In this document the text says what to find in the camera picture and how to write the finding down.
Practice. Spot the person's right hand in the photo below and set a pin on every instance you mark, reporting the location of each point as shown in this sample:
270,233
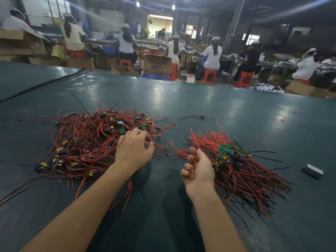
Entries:
198,173

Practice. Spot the person's left hand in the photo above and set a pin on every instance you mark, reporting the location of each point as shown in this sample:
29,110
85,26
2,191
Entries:
134,149

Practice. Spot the person's left forearm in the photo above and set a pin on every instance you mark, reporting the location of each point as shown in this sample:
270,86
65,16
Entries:
73,215

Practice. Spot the person's right forearm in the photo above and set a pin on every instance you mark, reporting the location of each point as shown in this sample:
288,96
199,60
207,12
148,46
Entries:
218,225

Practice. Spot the blue plastic crate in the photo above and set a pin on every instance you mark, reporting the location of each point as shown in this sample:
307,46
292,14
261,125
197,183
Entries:
155,77

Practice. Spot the dark green table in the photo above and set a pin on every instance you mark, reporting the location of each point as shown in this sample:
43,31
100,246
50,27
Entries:
273,118

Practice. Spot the heap of black white items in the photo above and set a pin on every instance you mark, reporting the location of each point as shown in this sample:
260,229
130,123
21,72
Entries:
270,87

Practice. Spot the small black grey block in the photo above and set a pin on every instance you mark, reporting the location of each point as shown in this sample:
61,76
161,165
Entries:
312,171

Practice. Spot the yellow sack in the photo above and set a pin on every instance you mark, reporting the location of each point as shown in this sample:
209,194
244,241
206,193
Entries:
59,52

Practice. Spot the large open cardboard box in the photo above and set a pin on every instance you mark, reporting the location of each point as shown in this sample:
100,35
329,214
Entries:
23,43

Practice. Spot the grid window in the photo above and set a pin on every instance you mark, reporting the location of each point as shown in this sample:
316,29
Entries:
56,6

